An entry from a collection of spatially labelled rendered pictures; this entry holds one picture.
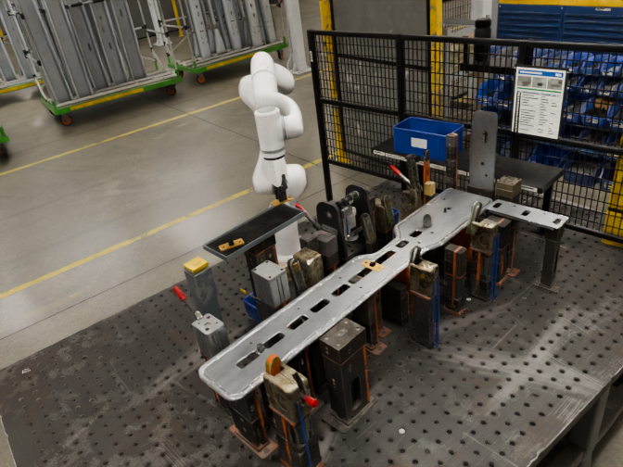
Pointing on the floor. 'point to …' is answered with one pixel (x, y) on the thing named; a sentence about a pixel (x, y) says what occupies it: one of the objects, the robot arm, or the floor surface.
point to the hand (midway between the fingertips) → (280, 194)
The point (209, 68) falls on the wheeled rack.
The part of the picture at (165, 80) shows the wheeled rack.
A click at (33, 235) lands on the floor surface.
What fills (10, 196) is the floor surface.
